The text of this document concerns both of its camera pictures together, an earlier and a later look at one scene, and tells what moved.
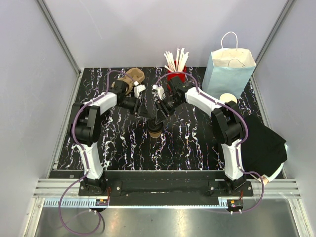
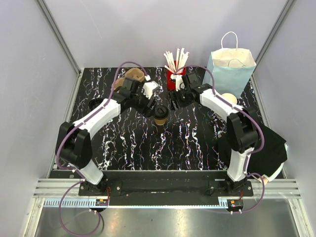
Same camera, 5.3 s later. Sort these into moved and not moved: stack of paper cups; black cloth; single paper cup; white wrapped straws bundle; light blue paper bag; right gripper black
Moved: right gripper black; single paper cup
Not moved: light blue paper bag; white wrapped straws bundle; stack of paper cups; black cloth
